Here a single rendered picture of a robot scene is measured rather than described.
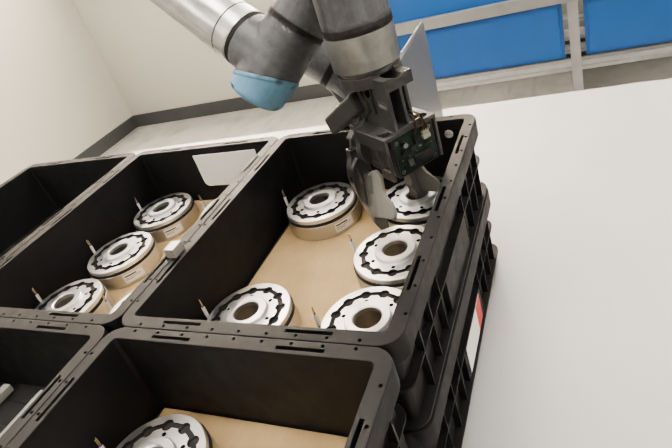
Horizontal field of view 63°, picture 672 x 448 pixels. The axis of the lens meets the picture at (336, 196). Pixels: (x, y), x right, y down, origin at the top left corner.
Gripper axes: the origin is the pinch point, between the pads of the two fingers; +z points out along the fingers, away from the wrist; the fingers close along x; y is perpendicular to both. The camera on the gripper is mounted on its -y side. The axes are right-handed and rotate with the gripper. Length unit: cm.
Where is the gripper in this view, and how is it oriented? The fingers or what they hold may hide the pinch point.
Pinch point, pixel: (398, 211)
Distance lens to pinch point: 70.8
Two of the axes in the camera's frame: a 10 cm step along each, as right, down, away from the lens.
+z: 2.8, 8.3, 4.8
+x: 8.1, -4.7, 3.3
